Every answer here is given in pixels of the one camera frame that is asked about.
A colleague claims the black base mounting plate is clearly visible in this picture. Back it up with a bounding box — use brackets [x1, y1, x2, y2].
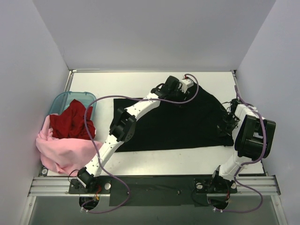
[68, 175, 237, 208]

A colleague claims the pink t shirt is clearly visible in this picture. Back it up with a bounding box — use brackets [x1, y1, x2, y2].
[36, 115, 96, 174]

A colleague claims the teal plastic bin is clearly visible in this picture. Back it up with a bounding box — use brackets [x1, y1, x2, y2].
[48, 91, 96, 115]

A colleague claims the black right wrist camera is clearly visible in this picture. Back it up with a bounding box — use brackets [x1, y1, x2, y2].
[221, 98, 242, 115]

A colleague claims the black t shirt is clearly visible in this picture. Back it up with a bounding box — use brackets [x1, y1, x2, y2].
[117, 86, 233, 152]

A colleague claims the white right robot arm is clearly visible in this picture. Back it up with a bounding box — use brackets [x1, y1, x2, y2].
[209, 104, 276, 192]

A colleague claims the red t shirt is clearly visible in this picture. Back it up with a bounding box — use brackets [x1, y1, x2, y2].
[50, 99, 96, 140]

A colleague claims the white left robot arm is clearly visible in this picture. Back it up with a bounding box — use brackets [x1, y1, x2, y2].
[77, 76, 194, 193]

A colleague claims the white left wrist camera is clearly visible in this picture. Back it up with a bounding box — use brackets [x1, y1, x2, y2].
[179, 78, 194, 93]

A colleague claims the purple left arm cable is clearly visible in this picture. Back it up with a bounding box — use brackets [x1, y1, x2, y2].
[79, 74, 200, 213]

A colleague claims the aluminium front rail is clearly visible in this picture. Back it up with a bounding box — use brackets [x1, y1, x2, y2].
[28, 176, 281, 197]

